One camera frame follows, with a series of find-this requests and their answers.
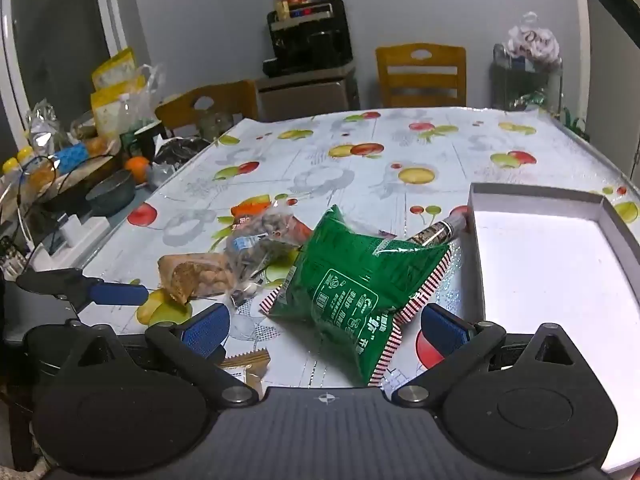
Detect black mug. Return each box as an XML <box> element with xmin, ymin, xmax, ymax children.
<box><xmin>134</xmin><ymin>121</ymin><xmax>168</xmax><ymax>161</ymax></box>

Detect crumpled clear wrapper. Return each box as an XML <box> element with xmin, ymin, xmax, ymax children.
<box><xmin>229</xmin><ymin>280</ymin><xmax>271</xmax><ymax>308</ymax></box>

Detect clear bag of round biscuits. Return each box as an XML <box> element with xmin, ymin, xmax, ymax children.
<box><xmin>157</xmin><ymin>252</ymin><xmax>236</xmax><ymax>306</ymax></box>

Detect blue textured roll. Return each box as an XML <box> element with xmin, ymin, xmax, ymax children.
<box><xmin>50</xmin><ymin>142</ymin><xmax>91</xmax><ymax>173</ymax></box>

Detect wooden chair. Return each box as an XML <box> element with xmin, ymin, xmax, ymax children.
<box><xmin>154</xmin><ymin>80</ymin><xmax>260</xmax><ymax>138</ymax></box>
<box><xmin>375</xmin><ymin>44</ymin><xmax>467</xmax><ymax>109</ymax></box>

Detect grey bowl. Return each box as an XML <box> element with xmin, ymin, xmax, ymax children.
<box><xmin>85</xmin><ymin>170</ymin><xmax>137</xmax><ymax>217</ymax></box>

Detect white cardboard tray box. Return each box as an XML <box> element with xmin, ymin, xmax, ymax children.
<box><xmin>467</xmin><ymin>182</ymin><xmax>640</xmax><ymax>473</ymax></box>

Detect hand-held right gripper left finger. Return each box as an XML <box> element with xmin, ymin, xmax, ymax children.
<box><xmin>47</xmin><ymin>304</ymin><xmax>260</xmax><ymax>407</ymax></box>

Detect glass jar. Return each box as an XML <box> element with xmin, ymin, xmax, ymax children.
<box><xmin>197</xmin><ymin>110</ymin><xmax>233</xmax><ymax>141</ymax></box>

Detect small brown wafer packet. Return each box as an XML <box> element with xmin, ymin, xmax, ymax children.
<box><xmin>220</xmin><ymin>349</ymin><xmax>271</xmax><ymax>396</ymax></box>

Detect clear plastic bag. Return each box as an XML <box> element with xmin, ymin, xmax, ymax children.
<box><xmin>120</xmin><ymin>64</ymin><xmax>166</xmax><ymax>126</ymax></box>

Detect fruit-print tablecloth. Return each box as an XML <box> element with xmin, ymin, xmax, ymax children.
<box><xmin>80</xmin><ymin>106</ymin><xmax>640</xmax><ymax>391</ymax></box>

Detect white door frame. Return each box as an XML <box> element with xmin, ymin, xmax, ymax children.
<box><xmin>95</xmin><ymin>0</ymin><xmax>133</xmax><ymax>68</ymax></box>

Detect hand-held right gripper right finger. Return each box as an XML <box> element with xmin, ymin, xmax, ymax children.
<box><xmin>391</xmin><ymin>304</ymin><xmax>596</xmax><ymax>406</ymax></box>

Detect orange fruit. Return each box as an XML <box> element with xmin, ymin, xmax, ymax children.
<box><xmin>125</xmin><ymin>156</ymin><xmax>151</xmax><ymax>183</ymax></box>

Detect metal storage rack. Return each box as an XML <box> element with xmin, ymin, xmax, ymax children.
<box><xmin>492</xmin><ymin>42</ymin><xmax>566</xmax><ymax>113</ymax></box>

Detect dark cooking pan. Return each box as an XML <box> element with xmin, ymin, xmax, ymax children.
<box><xmin>30</xmin><ymin>152</ymin><xmax>126</xmax><ymax>213</ymax></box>

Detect black plastic bag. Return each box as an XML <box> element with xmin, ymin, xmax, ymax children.
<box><xmin>152</xmin><ymin>136</ymin><xmax>211</xmax><ymax>171</ymax></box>

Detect yellow food bag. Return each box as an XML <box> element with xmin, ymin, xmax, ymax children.
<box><xmin>91</xmin><ymin>47</ymin><xmax>137</xmax><ymax>91</ymax></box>
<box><xmin>90</xmin><ymin>80</ymin><xmax>146</xmax><ymax>136</ymax></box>

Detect white power adapter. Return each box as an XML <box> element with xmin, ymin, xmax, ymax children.
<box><xmin>60</xmin><ymin>214</ymin><xmax>108</xmax><ymax>248</ymax></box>

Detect clear bag of nuts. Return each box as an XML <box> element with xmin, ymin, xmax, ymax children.
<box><xmin>225</xmin><ymin>195</ymin><xmax>313</xmax><ymax>291</ymax></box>

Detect silver foil bag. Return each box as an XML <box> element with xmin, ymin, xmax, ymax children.
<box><xmin>25</xmin><ymin>100</ymin><xmax>71</xmax><ymax>153</ymax></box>

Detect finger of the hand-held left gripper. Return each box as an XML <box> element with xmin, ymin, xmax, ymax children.
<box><xmin>15</xmin><ymin>267</ymin><xmax>150</xmax><ymax>312</ymax></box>

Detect white plastic shopping bag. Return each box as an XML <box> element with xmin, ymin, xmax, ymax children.
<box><xmin>506</xmin><ymin>11</ymin><xmax>560</xmax><ymax>63</ymax></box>

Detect green wrapped packets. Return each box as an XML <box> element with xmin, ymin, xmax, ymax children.
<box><xmin>507</xmin><ymin>90</ymin><xmax>551</xmax><ymax>111</ymax></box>

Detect dark brown snack tube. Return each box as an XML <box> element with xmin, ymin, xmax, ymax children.
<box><xmin>405</xmin><ymin>210</ymin><xmax>471</xmax><ymax>247</ymax></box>

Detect green snack bag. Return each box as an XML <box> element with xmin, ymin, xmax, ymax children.
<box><xmin>259</xmin><ymin>204</ymin><xmax>453</xmax><ymax>388</ymax></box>

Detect grey cabinet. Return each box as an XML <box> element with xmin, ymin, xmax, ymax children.
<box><xmin>256</xmin><ymin>67</ymin><xmax>361</xmax><ymax>123</ymax></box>

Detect black tea machine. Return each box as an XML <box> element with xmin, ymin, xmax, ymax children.
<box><xmin>262</xmin><ymin>0</ymin><xmax>353</xmax><ymax>78</ymax></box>

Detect black cable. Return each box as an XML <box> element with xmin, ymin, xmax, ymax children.
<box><xmin>12</xmin><ymin>155</ymin><xmax>66</xmax><ymax>261</ymax></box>

